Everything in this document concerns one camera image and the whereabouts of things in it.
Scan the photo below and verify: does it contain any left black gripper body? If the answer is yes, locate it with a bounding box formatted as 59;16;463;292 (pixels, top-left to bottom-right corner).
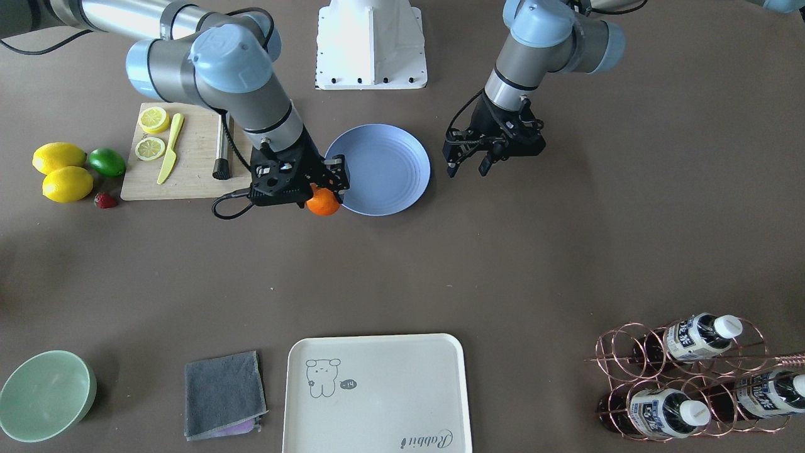
443;94;546;161

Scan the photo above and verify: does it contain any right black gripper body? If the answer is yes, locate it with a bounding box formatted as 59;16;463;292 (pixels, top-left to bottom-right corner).
247;129;325;206

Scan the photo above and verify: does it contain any orange mandarin fruit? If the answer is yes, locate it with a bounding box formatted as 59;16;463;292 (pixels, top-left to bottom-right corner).
305;184;341;217

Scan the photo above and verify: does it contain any blue round plate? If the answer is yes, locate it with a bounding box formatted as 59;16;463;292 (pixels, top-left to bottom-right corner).
325;124;431;217

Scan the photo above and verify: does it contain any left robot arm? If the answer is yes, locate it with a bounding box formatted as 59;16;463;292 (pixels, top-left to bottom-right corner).
443;1;646;177

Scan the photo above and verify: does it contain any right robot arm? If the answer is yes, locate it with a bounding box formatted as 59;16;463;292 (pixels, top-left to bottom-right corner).
2;1;350;207

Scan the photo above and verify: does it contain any steel muddler black tip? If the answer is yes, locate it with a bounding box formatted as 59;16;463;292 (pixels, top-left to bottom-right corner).
213;113;235;181

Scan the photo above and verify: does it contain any bamboo cutting board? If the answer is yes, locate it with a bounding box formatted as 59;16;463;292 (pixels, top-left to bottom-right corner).
121;101;251;201

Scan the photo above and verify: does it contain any yellow plastic knife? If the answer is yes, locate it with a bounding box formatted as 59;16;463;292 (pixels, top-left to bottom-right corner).
157;113;185;184

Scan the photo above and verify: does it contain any lemon half lower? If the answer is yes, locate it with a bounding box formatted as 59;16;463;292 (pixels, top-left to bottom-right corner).
133;137;167;162

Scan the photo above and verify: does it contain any lemon half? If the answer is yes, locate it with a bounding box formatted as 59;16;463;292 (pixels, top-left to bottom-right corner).
138;106;170;134
133;137;167;162

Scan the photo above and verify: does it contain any lemon half upper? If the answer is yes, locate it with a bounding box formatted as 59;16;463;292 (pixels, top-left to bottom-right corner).
138;106;170;134

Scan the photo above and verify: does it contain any green lime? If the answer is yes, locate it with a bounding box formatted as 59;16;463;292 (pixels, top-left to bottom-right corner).
88;147;126;177

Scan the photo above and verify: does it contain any red strawberry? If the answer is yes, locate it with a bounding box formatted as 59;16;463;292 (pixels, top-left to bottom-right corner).
93;192;119;209

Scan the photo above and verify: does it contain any yellow lemon lower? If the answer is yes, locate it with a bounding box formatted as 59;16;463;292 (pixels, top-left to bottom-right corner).
42;166;94;203

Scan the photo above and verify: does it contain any yellow lemon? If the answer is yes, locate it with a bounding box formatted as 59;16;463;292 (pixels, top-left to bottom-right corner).
32;142;87;175
42;166;94;203

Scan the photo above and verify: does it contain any grey folded cloth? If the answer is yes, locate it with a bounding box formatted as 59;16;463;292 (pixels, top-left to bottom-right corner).
184;350;268;442

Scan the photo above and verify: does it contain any yellow lemon upper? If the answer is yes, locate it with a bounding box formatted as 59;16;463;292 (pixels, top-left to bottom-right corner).
32;142;87;175

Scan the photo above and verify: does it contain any cream rabbit tray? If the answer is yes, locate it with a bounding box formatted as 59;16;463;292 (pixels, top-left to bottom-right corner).
282;333;474;452

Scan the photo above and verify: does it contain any tea bottle front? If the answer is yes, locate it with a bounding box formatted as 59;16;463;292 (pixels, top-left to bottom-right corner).
633;313;743;369

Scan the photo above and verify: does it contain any tea bottle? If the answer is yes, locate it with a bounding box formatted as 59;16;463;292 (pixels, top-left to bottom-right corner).
633;313;743;369
704;369;804;422
596;389;712;440

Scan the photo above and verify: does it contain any tea bottle back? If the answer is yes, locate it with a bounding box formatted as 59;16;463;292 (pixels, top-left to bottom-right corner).
596;389;712;440
704;369;804;422

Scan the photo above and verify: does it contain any green bowl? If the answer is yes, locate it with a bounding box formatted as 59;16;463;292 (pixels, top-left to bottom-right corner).
1;350;97;444

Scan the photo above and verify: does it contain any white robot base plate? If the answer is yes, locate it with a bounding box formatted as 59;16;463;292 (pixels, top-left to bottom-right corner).
314;6;428;91

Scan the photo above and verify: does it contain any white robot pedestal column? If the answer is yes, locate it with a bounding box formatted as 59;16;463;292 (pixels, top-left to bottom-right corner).
314;0;428;91

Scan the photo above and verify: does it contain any copper wire bottle rack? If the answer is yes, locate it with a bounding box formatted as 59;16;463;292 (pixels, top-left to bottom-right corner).
592;320;803;442

